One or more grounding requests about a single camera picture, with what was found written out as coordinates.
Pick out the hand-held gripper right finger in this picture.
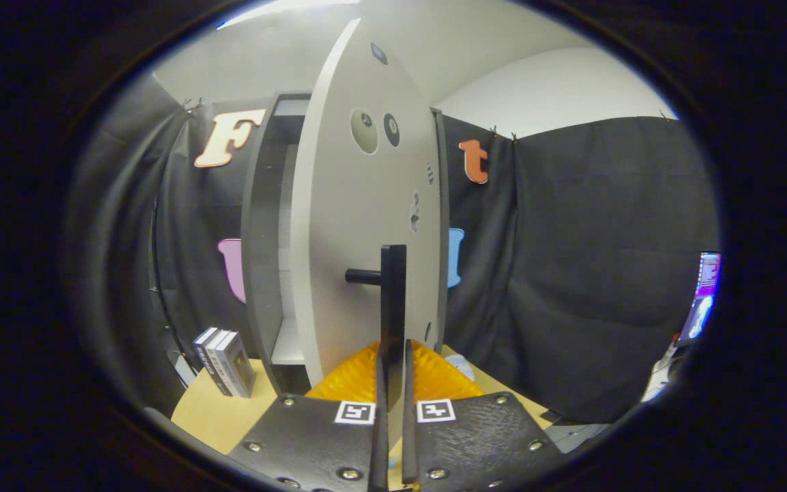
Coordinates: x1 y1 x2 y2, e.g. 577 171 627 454
402 338 566 492

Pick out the black door handle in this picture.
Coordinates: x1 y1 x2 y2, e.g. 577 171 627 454
344 244 409 411

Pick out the computer monitor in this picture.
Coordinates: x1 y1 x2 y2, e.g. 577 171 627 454
677 251 722 342

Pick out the white round object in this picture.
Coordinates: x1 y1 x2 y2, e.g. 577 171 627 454
445 354 476 382

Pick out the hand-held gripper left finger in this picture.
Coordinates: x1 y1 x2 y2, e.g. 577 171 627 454
228 340 392 492

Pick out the grey cabinet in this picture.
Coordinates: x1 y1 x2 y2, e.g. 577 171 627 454
240 92 450 397

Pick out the white cabinet door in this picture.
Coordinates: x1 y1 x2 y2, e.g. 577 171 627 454
290 17 443 389

